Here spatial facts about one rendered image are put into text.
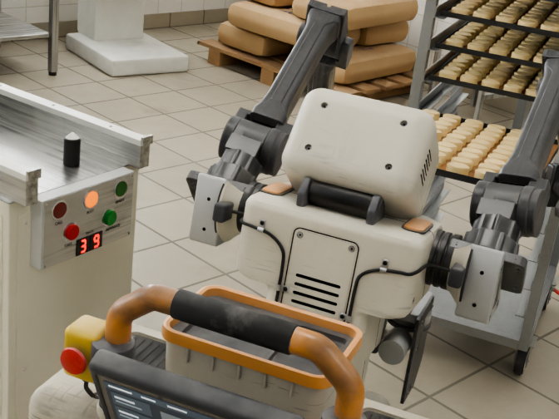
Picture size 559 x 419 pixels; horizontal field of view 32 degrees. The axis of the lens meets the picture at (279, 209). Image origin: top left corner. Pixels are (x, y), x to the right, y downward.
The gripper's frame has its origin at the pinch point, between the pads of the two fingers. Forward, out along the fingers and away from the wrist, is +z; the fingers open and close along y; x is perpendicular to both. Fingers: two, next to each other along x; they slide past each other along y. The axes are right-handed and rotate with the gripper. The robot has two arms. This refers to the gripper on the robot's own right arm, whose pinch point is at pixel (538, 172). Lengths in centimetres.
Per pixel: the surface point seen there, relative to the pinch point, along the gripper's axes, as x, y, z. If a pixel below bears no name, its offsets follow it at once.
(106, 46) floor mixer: 7, -59, 377
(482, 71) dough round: -21, 10, 59
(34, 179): 119, 2, -12
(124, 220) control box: 98, -11, 2
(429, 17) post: 1, 25, 57
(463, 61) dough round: -21, 11, 69
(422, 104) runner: -5, -1, 60
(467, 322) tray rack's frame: -24, -63, 42
